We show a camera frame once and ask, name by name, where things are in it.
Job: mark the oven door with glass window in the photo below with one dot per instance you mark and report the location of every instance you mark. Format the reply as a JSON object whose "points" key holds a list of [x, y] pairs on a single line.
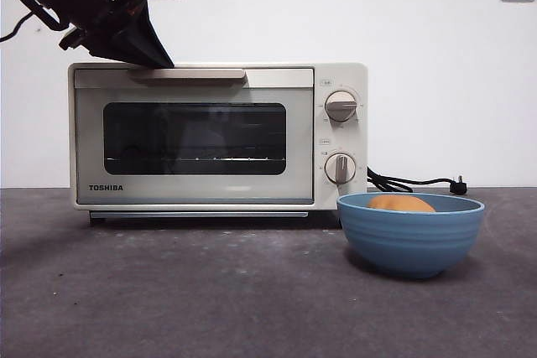
{"points": [[89, 144]]}

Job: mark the brown potato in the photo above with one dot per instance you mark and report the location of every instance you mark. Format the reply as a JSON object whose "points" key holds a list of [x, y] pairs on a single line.
{"points": [[403, 203]]}

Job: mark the blue ribbed bowl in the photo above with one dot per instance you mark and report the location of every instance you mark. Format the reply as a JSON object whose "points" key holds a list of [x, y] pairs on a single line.
{"points": [[411, 245]]}

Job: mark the beige oven temperature knob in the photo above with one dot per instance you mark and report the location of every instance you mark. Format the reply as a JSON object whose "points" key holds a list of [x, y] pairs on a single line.
{"points": [[341, 105]]}

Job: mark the cream toaster oven body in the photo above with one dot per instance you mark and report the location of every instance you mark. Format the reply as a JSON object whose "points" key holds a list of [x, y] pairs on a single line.
{"points": [[361, 77]]}

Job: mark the beige oven timer knob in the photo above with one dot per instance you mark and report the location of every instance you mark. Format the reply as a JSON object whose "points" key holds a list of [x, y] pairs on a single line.
{"points": [[340, 167]]}

